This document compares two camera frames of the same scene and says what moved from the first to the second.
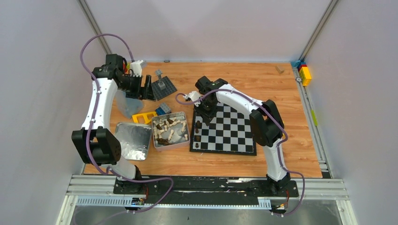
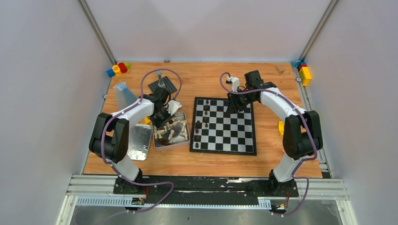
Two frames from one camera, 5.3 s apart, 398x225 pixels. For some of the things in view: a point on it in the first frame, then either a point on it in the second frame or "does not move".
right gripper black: [208, 116] to [234, 107]
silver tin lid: [134, 139] does not move
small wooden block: [280, 69] does not move
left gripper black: [140, 87] to [162, 117]
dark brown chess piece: [199, 124] does not move
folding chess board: [229, 132] does not move
